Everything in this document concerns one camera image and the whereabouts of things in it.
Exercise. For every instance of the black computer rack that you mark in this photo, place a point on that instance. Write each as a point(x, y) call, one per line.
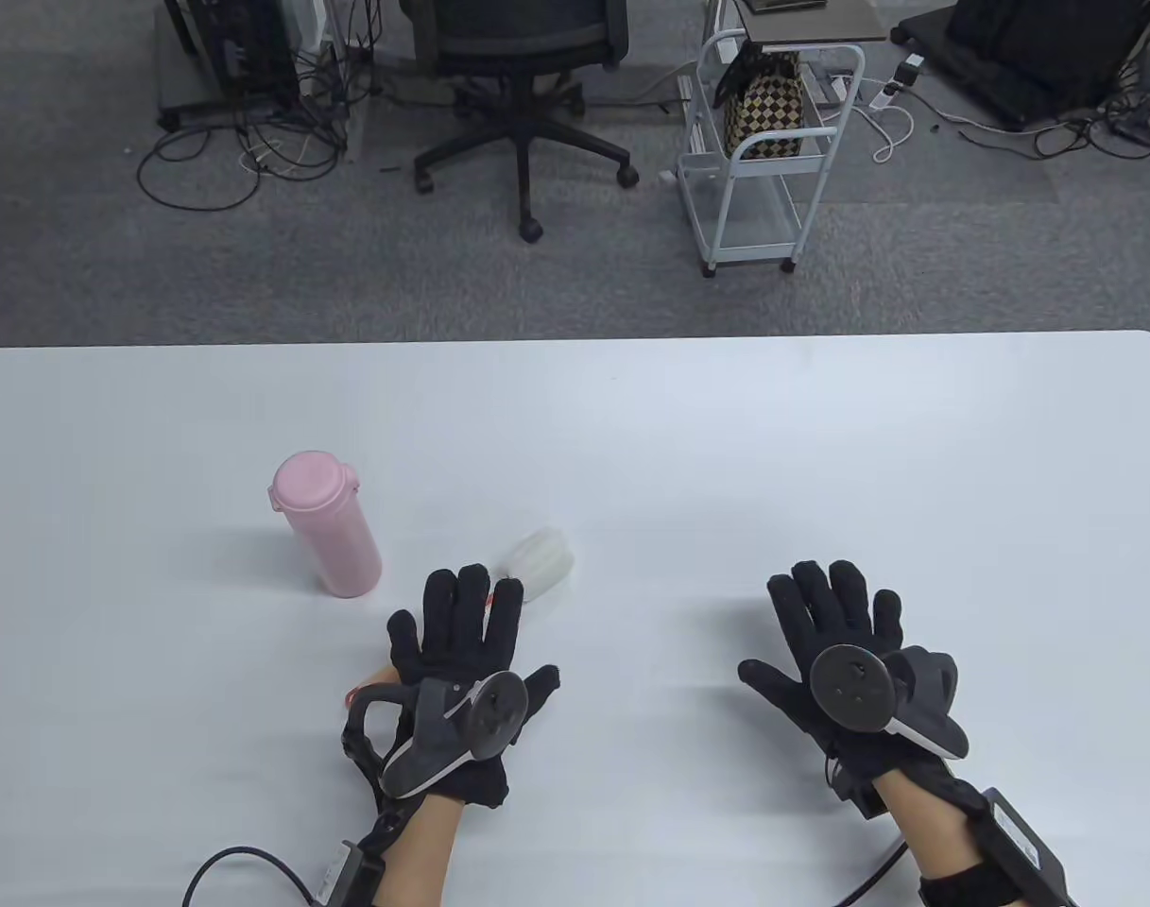
point(234, 47)

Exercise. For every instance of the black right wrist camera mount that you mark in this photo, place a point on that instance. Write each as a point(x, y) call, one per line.
point(853, 789)

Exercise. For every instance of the person's right forearm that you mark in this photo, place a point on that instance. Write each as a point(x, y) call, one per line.
point(934, 822)

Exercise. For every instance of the pink thermos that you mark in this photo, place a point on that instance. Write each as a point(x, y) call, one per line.
point(343, 557)

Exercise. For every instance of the black flat platform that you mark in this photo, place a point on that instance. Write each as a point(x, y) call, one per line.
point(1038, 57)

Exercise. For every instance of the white rolling cart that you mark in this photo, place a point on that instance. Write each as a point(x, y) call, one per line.
point(740, 208)

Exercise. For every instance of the brown small table top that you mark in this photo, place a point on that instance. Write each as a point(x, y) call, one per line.
point(811, 24)

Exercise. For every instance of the black office chair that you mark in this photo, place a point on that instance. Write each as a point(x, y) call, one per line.
point(518, 38)

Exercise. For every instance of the black right forearm sensor box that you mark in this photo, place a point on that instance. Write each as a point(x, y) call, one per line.
point(1023, 841)

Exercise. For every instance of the person's left hand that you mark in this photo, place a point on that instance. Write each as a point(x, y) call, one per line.
point(461, 624)

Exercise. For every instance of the black left hand controller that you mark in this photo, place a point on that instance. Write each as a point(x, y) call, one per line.
point(428, 742)

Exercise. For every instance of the person's left forearm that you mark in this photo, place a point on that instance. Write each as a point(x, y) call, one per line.
point(423, 850)

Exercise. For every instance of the white power strip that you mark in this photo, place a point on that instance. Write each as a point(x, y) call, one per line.
point(901, 76)

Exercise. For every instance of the pink thermos lid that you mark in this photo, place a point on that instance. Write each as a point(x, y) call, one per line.
point(312, 482)

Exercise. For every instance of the checkered woven bag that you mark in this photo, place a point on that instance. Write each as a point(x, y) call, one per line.
point(763, 109)

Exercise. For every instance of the person's right hand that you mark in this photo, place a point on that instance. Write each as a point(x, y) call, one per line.
point(825, 614)

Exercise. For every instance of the black left forearm sensor box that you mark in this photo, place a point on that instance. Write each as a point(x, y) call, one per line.
point(343, 874)

